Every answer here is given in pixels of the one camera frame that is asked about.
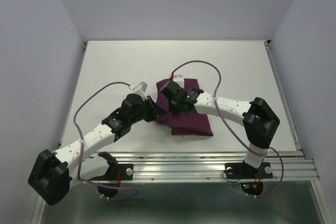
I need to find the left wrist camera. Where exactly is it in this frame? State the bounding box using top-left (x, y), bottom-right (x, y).
top-left (134, 82), bottom-right (148, 92)

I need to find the purple cloth drape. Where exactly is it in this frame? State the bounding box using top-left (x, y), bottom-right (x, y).
top-left (155, 79), bottom-right (213, 137)

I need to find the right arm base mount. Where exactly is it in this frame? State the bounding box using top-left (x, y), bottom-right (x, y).
top-left (222, 162), bottom-right (273, 197)

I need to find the aluminium rail frame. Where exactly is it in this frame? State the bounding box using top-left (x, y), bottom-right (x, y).
top-left (35, 40), bottom-right (333, 223)

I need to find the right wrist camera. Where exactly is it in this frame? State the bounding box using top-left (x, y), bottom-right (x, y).
top-left (172, 75), bottom-right (184, 83)

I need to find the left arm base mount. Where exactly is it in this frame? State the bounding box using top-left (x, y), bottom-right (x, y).
top-left (90, 164), bottom-right (134, 199)

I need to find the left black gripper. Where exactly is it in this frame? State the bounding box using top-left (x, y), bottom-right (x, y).
top-left (130, 95), bottom-right (166, 124)

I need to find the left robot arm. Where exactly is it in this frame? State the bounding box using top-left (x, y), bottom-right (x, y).
top-left (28, 93), bottom-right (166, 206)

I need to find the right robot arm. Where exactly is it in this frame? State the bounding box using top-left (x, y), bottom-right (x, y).
top-left (160, 80), bottom-right (280, 177)

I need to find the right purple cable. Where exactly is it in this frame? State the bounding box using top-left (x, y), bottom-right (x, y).
top-left (170, 60), bottom-right (284, 198)

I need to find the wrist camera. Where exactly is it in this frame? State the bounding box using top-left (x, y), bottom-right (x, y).
top-left (134, 82), bottom-right (148, 92)
top-left (172, 75), bottom-right (184, 83)

